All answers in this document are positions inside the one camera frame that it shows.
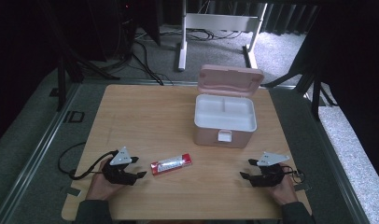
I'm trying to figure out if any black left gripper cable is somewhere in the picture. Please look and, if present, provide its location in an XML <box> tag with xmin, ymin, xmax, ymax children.
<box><xmin>57</xmin><ymin>142</ymin><xmax>119</xmax><ymax>181</ymax></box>

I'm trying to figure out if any white plastic tray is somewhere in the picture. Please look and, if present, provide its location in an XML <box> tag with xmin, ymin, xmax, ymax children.
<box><xmin>194</xmin><ymin>93</ymin><xmax>258</xmax><ymax>133</ymax></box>

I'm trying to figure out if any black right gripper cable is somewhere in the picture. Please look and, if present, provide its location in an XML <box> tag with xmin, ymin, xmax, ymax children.
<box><xmin>282</xmin><ymin>166</ymin><xmax>307</xmax><ymax>185</ymax></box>

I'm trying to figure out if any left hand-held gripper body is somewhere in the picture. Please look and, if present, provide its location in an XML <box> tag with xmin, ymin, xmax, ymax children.
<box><xmin>101</xmin><ymin>146</ymin><xmax>139</xmax><ymax>187</ymax></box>

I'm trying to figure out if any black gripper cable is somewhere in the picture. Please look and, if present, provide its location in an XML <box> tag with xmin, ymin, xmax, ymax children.
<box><xmin>282</xmin><ymin>166</ymin><xmax>307</xmax><ymax>185</ymax></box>
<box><xmin>57</xmin><ymin>142</ymin><xmax>119</xmax><ymax>181</ymax></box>

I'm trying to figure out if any bundle of floor cables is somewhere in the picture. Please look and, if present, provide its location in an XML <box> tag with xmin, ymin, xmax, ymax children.
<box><xmin>159</xmin><ymin>27</ymin><xmax>245</xmax><ymax>42</ymax></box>

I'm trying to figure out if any black metal stand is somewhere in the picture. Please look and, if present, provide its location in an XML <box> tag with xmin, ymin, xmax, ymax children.
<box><xmin>55</xmin><ymin>55</ymin><xmax>120</xmax><ymax>112</ymax></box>
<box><xmin>260</xmin><ymin>62</ymin><xmax>338</xmax><ymax>120</ymax></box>

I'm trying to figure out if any black rectangular tape outline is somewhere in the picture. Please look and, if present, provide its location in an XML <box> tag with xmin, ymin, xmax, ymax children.
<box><xmin>63</xmin><ymin>110</ymin><xmax>85</xmax><ymax>123</ymax></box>

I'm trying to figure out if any person's left hand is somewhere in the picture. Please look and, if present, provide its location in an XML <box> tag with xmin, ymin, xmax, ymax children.
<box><xmin>85</xmin><ymin>158</ymin><xmax>127</xmax><ymax>202</ymax></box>

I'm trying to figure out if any black floor cable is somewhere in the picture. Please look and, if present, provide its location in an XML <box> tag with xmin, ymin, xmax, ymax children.
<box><xmin>131</xmin><ymin>40</ymin><xmax>175</xmax><ymax>87</ymax></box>

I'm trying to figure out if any white desk frame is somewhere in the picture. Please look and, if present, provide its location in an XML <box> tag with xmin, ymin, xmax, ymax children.
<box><xmin>177</xmin><ymin>0</ymin><xmax>269</xmax><ymax>73</ymax></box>

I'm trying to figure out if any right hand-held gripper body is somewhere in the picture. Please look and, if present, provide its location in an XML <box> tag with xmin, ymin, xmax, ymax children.
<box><xmin>248</xmin><ymin>151</ymin><xmax>294</xmax><ymax>188</ymax></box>

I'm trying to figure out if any pink storage box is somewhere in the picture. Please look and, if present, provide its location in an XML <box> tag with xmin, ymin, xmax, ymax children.
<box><xmin>193</xmin><ymin>63</ymin><xmax>265</xmax><ymax>149</ymax></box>

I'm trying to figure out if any person's right hand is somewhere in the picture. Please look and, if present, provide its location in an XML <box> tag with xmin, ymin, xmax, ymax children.
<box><xmin>266</xmin><ymin>162</ymin><xmax>299</xmax><ymax>206</ymax></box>

